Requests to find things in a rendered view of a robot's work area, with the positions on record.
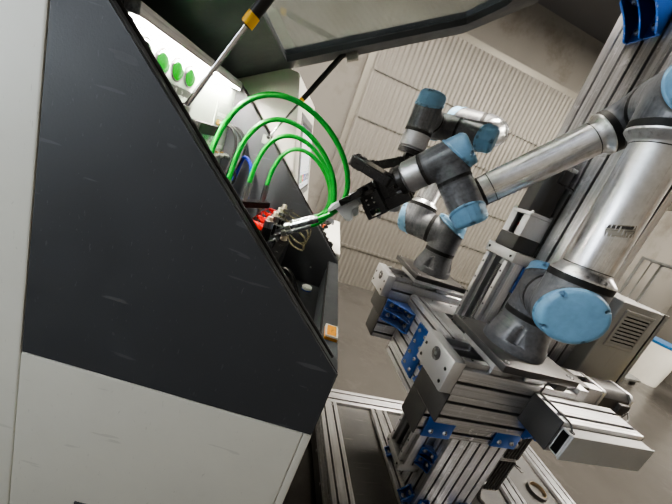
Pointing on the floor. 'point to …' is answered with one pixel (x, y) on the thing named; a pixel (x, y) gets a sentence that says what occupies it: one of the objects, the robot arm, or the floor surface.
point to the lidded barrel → (654, 363)
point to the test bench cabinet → (139, 445)
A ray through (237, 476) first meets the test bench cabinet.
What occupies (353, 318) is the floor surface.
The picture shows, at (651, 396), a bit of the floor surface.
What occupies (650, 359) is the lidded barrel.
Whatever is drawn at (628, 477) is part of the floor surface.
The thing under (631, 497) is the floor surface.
